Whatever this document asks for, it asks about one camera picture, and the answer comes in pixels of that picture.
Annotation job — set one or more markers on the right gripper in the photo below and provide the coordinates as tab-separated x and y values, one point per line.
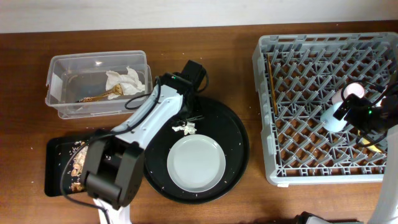
360	106

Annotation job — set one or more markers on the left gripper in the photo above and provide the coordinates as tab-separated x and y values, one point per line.
196	114

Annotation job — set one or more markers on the small white napkin scrap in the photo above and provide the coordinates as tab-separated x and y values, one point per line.
188	128

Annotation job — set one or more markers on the yellow bowl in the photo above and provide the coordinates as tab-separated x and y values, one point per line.
367	141

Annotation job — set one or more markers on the pink cup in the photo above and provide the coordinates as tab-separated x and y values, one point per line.
353	88

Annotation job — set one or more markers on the blue cup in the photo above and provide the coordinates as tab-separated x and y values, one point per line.
332	124

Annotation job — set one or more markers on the grey plate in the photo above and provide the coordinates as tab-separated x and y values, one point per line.
196	163

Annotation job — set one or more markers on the gold foil wrapper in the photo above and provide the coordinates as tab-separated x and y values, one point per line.
116	90

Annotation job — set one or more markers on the food scraps with rice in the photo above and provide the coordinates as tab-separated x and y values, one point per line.
77	169

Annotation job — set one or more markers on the white napkin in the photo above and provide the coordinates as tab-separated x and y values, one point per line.
129	83

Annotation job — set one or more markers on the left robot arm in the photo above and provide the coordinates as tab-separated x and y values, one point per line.
113	190

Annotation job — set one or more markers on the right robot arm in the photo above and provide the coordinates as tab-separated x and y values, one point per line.
386	208

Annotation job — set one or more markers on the grey dishwasher rack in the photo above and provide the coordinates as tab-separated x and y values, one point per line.
296	77

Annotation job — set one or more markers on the round black serving tray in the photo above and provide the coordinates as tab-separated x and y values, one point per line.
219	123

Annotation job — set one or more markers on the clear plastic storage bin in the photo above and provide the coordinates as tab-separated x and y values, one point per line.
75	76

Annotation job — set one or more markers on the black rectangular tray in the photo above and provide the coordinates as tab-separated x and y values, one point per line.
59	162

